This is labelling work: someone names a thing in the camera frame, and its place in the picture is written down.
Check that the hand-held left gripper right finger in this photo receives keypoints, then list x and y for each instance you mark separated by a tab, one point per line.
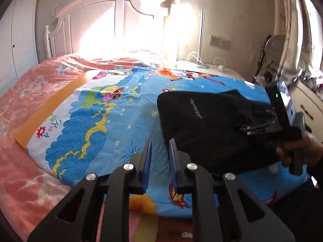
173	163

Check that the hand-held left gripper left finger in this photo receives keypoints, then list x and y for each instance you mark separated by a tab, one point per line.
148	163

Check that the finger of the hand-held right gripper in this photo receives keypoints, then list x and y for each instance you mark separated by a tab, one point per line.
270	113
257	127

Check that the black pants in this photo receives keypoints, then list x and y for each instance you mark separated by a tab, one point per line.
201	128

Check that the person's right hand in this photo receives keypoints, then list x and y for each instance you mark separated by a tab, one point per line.
310	148

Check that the white dresser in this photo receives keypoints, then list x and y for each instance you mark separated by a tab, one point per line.
307	100

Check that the pile of clothes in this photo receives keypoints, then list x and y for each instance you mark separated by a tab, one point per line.
314	83

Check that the blue cartoon printed sheet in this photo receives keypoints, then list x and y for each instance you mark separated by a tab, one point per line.
106	116

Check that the grey standing fan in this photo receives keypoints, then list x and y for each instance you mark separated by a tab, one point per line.
273	46

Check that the white nightstand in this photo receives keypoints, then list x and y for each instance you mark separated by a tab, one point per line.
217	71

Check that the printed light curtain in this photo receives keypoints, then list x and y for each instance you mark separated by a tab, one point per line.
292	30

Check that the person's dark clothing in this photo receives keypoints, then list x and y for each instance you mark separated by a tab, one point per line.
297	206

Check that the orange board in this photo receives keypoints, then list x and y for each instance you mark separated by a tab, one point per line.
50	108

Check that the pink floral bedspread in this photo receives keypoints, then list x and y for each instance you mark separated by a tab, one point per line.
30	85

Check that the white bed headboard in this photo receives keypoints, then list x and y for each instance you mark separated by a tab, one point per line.
106	25

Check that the white wardrobe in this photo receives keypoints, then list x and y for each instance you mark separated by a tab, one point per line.
17	37

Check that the grey wall socket panel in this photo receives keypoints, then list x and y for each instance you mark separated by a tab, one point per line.
220	42

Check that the white paper wall notice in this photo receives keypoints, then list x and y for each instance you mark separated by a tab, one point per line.
56	12

